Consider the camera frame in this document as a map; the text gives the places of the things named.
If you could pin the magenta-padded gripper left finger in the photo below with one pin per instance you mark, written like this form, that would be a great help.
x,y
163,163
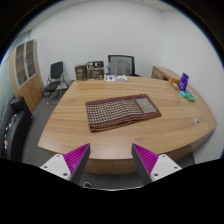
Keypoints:
x,y
78,156

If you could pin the wooden cabinet with glass doors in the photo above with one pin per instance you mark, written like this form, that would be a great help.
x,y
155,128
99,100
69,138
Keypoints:
x,y
28,83

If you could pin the white printed paper sheet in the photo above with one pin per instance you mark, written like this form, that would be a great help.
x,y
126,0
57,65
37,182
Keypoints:
x,y
115,78

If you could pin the black visitor chair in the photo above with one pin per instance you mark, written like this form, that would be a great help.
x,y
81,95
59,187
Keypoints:
x,y
56,70

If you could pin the black leather sofa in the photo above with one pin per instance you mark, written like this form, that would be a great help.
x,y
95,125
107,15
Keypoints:
x,y
15,130

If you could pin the small cyan box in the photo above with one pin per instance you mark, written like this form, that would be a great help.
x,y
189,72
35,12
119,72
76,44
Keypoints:
x,y
182,94

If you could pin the orange wooden holder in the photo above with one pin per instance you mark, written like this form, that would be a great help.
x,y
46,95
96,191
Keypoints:
x,y
173,81

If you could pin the flat dark cardboard box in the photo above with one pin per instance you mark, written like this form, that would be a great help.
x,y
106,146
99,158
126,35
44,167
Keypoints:
x,y
95,64

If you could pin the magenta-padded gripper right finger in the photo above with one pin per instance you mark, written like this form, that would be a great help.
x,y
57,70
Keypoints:
x,y
145,158

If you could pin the grey backpack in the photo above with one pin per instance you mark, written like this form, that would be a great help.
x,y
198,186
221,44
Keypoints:
x,y
119,66

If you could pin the black mesh office chair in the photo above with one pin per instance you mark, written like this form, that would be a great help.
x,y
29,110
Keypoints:
x,y
132,63

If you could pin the small brown cardboard box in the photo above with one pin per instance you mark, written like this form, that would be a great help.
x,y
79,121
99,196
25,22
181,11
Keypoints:
x,y
80,72

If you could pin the small green box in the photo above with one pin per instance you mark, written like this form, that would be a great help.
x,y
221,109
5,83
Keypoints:
x,y
190,97

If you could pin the purple card stand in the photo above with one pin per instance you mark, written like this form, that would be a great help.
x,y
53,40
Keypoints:
x,y
183,81

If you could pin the low wooden side cabinet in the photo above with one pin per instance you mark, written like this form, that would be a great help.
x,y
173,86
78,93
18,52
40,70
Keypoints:
x,y
161,72

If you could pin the brown patterned towel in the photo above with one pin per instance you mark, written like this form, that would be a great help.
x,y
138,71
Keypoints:
x,y
116,111

